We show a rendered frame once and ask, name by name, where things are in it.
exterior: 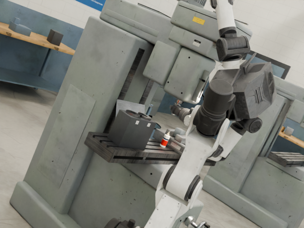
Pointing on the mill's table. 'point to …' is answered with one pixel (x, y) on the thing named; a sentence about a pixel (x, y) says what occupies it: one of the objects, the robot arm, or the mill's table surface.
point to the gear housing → (194, 42)
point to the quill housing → (187, 74)
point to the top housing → (202, 21)
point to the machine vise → (173, 144)
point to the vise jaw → (180, 138)
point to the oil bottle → (165, 140)
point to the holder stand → (131, 129)
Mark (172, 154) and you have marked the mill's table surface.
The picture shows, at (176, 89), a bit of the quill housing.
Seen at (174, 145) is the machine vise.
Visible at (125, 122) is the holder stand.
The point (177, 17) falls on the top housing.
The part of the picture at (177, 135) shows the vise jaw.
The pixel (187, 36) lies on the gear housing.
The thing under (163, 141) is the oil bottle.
